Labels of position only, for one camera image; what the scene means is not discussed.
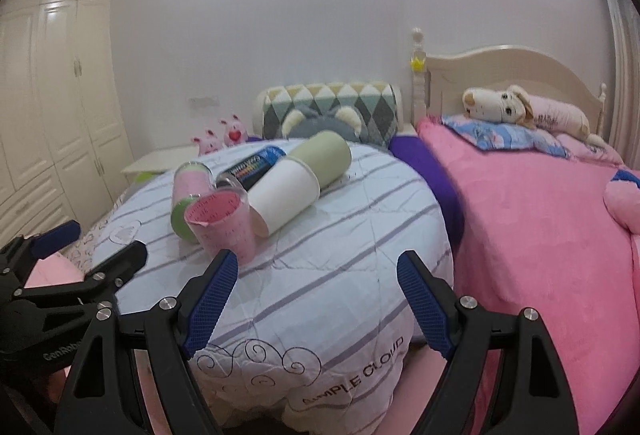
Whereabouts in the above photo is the white paper cup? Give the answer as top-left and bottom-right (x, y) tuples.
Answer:
(247, 156), (321, 237)

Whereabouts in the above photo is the white nightstand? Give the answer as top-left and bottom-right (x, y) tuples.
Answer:
(121, 144), (201, 176)

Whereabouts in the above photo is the dark marker box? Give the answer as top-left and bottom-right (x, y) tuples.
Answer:
(215, 145), (287, 191)

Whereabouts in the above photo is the cream dog plush toy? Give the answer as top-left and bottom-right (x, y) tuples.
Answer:
(461, 84), (537, 130)

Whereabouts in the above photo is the white striped quilt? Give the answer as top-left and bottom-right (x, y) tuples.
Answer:
(82, 138), (456, 435)

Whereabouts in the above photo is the pink fleece blanket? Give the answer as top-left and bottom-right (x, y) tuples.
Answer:
(416, 115), (640, 435)

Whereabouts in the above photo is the cream wardrobe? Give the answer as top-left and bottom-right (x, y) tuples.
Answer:
(0, 0), (136, 241)

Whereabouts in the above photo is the purple bed sheet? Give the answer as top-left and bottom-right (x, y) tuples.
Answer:
(389, 134), (466, 248)

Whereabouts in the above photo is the pale green cup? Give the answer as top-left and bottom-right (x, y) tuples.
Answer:
(287, 130), (353, 191)

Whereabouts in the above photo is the triangle pattern pillow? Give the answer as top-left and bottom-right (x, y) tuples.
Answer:
(252, 82), (403, 148)

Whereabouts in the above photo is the pink and green cup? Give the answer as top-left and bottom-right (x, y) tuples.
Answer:
(170, 161), (217, 243)

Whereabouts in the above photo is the pale curtain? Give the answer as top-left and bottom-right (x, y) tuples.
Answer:
(587, 0), (640, 166)

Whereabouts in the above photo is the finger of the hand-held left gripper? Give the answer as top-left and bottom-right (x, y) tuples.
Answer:
(10, 240), (149, 312)
(0, 220), (82, 288)

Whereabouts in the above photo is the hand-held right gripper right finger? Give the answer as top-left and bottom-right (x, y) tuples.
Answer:
(396, 250), (581, 435)

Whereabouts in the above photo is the blue printed pillow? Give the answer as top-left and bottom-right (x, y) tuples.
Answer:
(441, 114), (573, 160)

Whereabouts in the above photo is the pink clear measuring cup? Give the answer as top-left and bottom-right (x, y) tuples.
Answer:
(183, 189), (257, 264)

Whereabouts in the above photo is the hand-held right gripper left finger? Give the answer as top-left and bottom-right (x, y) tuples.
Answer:
(52, 249), (240, 435)

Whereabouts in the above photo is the cream bed headboard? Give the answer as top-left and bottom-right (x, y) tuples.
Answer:
(410, 28), (608, 141)

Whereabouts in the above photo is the heart print bed sheet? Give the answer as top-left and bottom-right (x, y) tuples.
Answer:
(65, 212), (128, 272)

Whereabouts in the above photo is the grey plush toy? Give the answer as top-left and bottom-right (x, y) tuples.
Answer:
(281, 108), (363, 143)

